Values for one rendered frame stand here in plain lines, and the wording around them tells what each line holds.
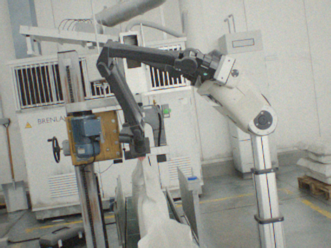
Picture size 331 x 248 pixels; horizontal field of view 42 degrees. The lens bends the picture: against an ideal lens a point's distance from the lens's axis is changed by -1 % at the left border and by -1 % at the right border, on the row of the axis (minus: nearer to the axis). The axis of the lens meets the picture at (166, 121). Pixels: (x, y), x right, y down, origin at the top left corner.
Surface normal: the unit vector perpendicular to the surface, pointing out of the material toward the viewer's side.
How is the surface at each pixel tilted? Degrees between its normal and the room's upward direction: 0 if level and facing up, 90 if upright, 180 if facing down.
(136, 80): 90
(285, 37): 90
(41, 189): 90
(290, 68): 90
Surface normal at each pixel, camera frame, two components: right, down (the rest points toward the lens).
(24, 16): 0.08, 0.04
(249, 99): 0.48, 0.41
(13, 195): 0.05, -0.19
